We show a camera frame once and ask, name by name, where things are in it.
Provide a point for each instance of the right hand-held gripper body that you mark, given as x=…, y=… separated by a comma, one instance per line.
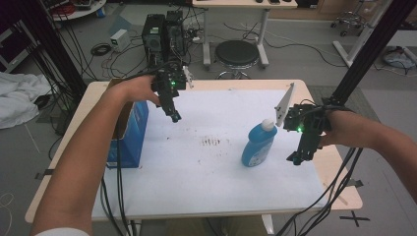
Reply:
x=308, y=119

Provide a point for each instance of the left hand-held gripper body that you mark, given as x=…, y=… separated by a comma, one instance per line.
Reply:
x=170, y=80

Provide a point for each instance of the blue bottle with white cap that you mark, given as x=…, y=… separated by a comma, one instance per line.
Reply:
x=257, y=147

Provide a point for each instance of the person's left hand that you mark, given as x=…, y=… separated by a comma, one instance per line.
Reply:
x=139, y=89

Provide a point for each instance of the person's right hand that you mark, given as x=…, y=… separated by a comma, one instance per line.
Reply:
x=341, y=129

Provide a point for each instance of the light wooden table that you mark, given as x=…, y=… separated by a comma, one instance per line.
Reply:
x=334, y=164

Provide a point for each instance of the blue cardboard box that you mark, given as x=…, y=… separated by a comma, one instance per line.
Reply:
x=134, y=137

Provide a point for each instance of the black computer tower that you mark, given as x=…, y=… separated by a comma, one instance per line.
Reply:
x=175, y=32
x=153, y=36

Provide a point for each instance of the grey floor mat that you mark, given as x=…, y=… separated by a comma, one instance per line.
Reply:
x=360, y=101

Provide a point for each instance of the black tape strip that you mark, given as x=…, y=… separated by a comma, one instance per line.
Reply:
x=44, y=173
x=355, y=183

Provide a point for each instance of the small white box device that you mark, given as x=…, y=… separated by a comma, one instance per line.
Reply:
x=119, y=40

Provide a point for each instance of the black round stool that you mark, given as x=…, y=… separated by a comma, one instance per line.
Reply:
x=236, y=52

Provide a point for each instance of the white paper sheet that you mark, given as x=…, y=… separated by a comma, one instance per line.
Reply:
x=203, y=177

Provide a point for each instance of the black metal stand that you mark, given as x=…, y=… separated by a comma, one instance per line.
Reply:
x=55, y=49
x=370, y=52

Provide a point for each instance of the office chair base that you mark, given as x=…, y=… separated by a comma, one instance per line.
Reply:
x=349, y=23

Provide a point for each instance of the white desk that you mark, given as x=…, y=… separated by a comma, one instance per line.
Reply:
x=244, y=4

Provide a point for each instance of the round white table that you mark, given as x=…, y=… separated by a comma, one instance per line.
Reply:
x=82, y=10

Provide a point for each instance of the person's khaki trousers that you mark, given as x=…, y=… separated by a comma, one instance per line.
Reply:
x=190, y=227

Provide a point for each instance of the white cloth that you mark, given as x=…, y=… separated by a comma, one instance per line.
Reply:
x=16, y=98

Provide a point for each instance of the white stand frame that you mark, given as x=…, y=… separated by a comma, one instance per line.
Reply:
x=357, y=46

